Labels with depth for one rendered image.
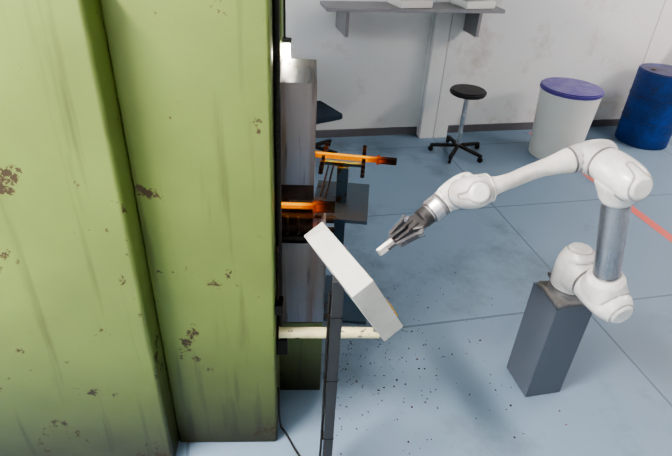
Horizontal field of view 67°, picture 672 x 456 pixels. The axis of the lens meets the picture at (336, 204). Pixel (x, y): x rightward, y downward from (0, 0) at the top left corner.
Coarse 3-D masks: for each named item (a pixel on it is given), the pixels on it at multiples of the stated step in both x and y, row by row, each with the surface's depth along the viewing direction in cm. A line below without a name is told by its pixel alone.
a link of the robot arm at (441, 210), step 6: (432, 198) 184; (438, 198) 183; (426, 204) 183; (432, 204) 182; (438, 204) 182; (444, 204) 182; (432, 210) 182; (438, 210) 182; (444, 210) 182; (438, 216) 182; (444, 216) 184
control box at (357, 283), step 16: (320, 224) 172; (320, 240) 167; (336, 240) 164; (320, 256) 162; (336, 256) 160; (352, 256) 157; (336, 272) 155; (352, 272) 153; (352, 288) 149; (368, 288) 148; (368, 304) 152; (384, 304) 155; (368, 320) 160; (384, 320) 159; (384, 336) 163
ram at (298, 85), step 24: (288, 72) 183; (312, 72) 184; (288, 96) 175; (312, 96) 176; (288, 120) 180; (312, 120) 180; (288, 144) 185; (312, 144) 185; (288, 168) 190; (312, 168) 190
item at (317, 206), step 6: (282, 204) 218; (288, 204) 218; (294, 204) 218; (300, 204) 218; (306, 204) 219; (312, 204) 219; (318, 204) 218; (324, 204) 218; (330, 204) 218; (318, 210) 220; (324, 210) 220; (330, 210) 220
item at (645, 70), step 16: (656, 64) 538; (640, 80) 523; (656, 80) 508; (640, 96) 525; (656, 96) 513; (624, 112) 549; (640, 112) 528; (656, 112) 519; (624, 128) 548; (640, 128) 533; (656, 128) 526; (640, 144) 539; (656, 144) 535
